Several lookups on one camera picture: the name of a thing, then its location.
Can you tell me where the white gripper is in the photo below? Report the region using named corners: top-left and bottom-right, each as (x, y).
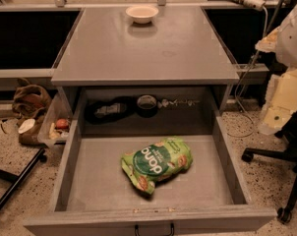
top-left (255, 28), bottom-right (297, 135)

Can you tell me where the green rice chip bag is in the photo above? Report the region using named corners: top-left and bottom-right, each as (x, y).
top-left (121, 137), bottom-right (193, 195)

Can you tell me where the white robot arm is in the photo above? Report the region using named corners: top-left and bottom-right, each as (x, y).
top-left (256, 4), bottom-right (297, 135)

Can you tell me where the grey counter cabinet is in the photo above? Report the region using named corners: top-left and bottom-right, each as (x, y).
top-left (50, 5), bottom-right (240, 116)

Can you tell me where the grey open drawer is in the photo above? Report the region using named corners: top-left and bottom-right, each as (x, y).
top-left (25, 88), bottom-right (275, 236)

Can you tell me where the brown bag on floor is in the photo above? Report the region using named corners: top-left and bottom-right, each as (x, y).
top-left (12, 78), bottom-right (52, 146)

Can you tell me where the black office chair base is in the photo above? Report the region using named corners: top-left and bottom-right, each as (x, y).
top-left (241, 103), bottom-right (297, 224)

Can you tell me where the white bowl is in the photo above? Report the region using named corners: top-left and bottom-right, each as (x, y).
top-left (126, 5), bottom-right (158, 25)

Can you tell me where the red apple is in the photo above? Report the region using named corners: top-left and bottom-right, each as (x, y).
top-left (55, 119), bottom-right (69, 130)

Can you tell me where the clear plastic bin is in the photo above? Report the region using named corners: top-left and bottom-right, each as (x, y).
top-left (37, 93), bottom-right (72, 148)

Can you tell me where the white lid on floor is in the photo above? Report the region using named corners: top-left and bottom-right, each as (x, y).
top-left (18, 118), bottom-right (35, 134)

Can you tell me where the black metal stand leg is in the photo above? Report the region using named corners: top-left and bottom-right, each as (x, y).
top-left (0, 147), bottom-right (47, 211)

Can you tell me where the white cable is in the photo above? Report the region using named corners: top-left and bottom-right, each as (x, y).
top-left (226, 6), bottom-right (269, 139)

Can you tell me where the black drawer handle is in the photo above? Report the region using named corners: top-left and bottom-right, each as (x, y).
top-left (134, 223), bottom-right (175, 236)

